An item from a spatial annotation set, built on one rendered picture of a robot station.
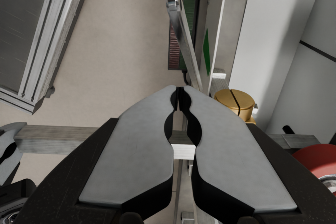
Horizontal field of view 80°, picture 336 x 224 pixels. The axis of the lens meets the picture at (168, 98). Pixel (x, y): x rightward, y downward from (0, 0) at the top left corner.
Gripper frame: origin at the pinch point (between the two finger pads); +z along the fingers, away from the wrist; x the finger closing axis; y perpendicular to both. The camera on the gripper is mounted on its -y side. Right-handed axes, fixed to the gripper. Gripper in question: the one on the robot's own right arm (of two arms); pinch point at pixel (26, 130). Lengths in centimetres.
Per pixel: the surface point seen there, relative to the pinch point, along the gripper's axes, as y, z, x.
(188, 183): -28.9, 12.6, 29.1
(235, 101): -30.2, -2.7, -8.5
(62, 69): 39, 83, 28
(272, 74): -47, 21, -2
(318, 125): -50, 6, 2
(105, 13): 10, 83, -4
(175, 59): -23.0, 12.5, -7.9
